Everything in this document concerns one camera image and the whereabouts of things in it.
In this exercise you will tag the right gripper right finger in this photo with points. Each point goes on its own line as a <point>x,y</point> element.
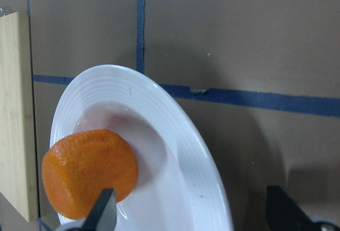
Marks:
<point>282,213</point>

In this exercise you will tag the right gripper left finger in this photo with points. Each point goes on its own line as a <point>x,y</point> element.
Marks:
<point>103,214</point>

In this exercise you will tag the orange fruit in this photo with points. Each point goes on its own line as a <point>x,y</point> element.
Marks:
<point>78,167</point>

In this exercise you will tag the white ceramic plate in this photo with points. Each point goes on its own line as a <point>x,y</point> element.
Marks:
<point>179,186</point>

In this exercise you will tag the bamboo cutting board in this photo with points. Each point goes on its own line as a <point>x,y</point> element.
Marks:
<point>18,157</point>

